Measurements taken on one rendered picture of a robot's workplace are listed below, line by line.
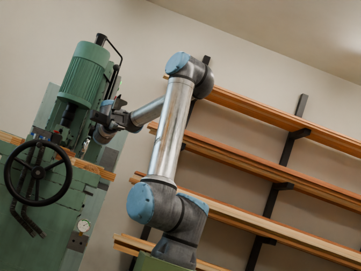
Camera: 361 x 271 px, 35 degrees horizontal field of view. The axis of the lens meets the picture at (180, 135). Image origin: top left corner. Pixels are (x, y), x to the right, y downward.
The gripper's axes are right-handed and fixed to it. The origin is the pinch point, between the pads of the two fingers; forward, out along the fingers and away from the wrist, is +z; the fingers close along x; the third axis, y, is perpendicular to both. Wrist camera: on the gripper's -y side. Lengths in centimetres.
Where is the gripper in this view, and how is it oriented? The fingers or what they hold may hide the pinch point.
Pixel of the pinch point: (117, 108)
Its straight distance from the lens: 252.8
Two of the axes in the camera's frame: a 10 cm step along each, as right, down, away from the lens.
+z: 3.7, -3.4, -8.7
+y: 9.3, 1.9, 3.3
